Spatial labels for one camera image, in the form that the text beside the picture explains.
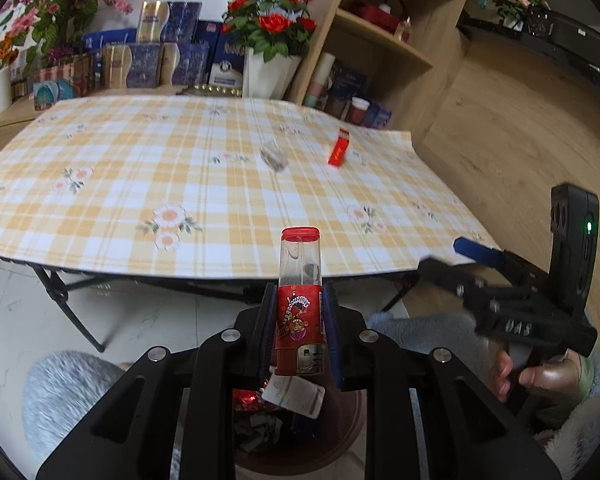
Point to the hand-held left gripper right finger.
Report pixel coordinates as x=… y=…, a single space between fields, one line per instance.
x=332 y=335

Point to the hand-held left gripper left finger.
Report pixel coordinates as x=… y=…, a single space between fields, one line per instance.
x=267 y=330

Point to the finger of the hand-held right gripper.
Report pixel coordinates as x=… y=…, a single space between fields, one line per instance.
x=472 y=247
x=445 y=275

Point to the red lighter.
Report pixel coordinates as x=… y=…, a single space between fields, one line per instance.
x=297 y=320

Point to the white packet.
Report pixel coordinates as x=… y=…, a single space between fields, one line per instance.
x=295 y=395

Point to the brown trash bin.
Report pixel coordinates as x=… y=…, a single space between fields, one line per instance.
x=330 y=452

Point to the person's right hand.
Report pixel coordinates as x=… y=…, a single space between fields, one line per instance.
x=555 y=377

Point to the fluffy blue pajama leg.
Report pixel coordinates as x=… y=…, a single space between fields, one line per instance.
x=430 y=330

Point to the purple small box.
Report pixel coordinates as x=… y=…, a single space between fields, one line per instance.
x=380 y=115

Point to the small red box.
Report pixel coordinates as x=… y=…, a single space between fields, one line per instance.
x=340 y=147

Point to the clear plastic wrapper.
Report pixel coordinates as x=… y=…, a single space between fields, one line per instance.
x=274 y=157

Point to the red cup with white lid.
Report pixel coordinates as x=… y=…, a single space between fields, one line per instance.
x=358 y=111

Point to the brown glass cup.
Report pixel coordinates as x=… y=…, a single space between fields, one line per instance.
x=337 y=107

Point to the dark blue moon gift box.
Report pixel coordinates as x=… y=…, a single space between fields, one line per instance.
x=350 y=82

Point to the folding table with checked cloth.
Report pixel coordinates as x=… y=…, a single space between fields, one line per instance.
x=130 y=170

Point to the grey fluffy slipper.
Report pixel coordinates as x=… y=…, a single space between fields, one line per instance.
x=65 y=395

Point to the black tv cabinet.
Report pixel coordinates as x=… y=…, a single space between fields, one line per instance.
x=570 y=45

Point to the clear perfume bottle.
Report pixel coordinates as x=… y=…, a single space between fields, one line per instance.
x=402 y=31

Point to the stack of paper cups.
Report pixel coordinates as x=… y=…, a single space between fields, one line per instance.
x=321 y=77

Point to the wooden shelf cabinet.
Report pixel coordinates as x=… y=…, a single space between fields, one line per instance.
x=445 y=10

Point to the gold leaf tray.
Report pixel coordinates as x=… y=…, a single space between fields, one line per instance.
x=210 y=90

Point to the pale pink rose bouquet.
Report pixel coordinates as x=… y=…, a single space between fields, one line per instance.
x=520 y=2

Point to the red gift basket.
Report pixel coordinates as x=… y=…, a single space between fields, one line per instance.
x=377 y=15

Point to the white flower pot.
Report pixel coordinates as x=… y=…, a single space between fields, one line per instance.
x=272 y=77

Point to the white blue emblem box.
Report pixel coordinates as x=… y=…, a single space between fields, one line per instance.
x=227 y=67

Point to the red rose plant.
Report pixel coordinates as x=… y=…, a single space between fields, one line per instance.
x=270 y=22

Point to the striped decorative basket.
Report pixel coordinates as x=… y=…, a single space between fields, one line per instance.
x=65 y=85

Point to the flat blue box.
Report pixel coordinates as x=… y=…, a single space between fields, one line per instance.
x=107 y=40

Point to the row of small brown bottles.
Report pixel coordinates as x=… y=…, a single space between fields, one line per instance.
x=20 y=90

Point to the white ribbed vase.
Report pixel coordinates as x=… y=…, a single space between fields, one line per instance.
x=3 y=90

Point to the pink blossom plant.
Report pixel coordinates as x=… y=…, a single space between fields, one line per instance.
x=55 y=5

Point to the black folding table frame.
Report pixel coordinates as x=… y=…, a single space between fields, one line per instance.
x=60 y=290

